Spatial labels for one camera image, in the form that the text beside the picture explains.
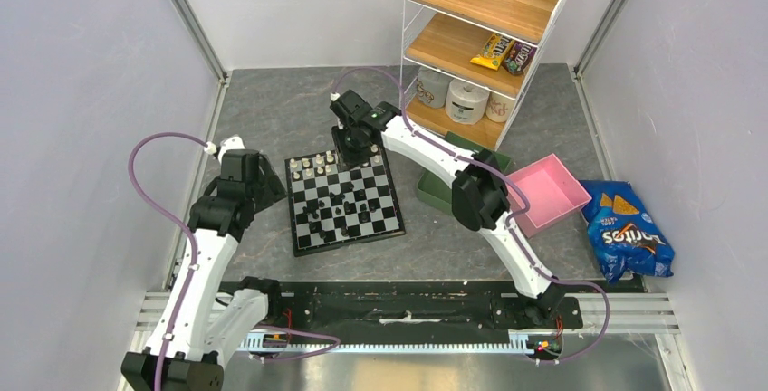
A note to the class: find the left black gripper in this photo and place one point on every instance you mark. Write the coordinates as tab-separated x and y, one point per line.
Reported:
273	189

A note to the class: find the black white chessboard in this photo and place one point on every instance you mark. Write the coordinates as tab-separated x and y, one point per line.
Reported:
331	207

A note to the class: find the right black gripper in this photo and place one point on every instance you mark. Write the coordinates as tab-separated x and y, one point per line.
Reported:
350	157

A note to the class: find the grey mug with drawing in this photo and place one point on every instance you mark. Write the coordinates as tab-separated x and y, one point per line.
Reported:
432	87

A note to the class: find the green square tray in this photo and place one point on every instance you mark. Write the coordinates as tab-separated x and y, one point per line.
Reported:
479	192

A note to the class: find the brown M&M candy bag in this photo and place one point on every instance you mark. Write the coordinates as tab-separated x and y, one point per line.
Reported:
519	58

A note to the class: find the pink square tray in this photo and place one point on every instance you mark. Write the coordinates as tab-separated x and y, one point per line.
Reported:
552	191

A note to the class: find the white toilet paper roll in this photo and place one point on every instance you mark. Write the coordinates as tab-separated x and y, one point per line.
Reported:
465	102

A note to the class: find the blue Doritos chip bag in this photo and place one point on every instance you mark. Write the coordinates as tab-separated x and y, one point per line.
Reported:
622	233

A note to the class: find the white wire wooden shelf unit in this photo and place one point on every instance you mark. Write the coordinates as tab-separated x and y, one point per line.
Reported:
444	35

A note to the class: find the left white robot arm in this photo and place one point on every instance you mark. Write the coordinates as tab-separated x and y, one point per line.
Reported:
187	350

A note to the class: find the yellow M&M candy bag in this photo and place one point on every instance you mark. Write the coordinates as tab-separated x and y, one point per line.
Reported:
494	51

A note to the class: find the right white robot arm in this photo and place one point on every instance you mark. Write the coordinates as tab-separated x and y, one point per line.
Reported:
542	293

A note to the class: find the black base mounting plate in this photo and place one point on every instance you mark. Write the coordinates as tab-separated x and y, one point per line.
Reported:
416	312

